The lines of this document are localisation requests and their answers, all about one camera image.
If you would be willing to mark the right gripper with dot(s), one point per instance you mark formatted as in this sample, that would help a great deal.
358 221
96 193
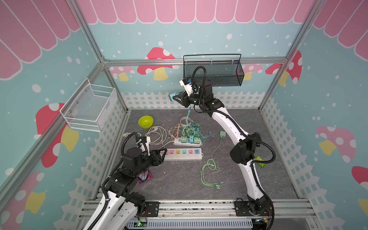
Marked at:
185 98

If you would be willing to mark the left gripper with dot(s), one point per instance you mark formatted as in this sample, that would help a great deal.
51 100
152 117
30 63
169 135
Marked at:
156 157

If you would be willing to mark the white mesh wall basket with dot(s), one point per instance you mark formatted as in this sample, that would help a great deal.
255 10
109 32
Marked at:
89 107

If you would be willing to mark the green snack packet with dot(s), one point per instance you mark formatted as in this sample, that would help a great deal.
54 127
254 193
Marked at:
260 161

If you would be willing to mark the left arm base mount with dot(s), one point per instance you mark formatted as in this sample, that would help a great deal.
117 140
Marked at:
147 209

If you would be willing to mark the black mesh wall basket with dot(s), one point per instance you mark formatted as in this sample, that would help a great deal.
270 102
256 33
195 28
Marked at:
221 70

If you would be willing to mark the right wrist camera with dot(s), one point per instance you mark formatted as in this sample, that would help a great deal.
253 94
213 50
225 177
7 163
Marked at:
187 84

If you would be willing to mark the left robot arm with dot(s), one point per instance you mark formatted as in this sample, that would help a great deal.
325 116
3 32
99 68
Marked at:
119 204

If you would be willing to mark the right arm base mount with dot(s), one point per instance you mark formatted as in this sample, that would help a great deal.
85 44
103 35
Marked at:
245 208

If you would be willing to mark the roll of tape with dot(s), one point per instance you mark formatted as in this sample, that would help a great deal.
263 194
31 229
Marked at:
185 121

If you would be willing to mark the teal charger plug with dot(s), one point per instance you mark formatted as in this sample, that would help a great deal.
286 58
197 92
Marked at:
191 139
171 96

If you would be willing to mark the green plastic bowl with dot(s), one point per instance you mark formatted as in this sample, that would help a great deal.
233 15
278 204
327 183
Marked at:
146 122

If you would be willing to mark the large white power strip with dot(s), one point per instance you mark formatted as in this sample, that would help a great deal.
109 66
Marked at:
184 154

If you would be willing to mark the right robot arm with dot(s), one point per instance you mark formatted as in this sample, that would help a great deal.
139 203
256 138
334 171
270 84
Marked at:
243 152

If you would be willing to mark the purple candy bag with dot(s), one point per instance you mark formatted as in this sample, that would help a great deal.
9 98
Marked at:
143 177

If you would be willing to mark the small white power strip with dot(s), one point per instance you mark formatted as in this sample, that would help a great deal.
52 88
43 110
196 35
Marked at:
178 143

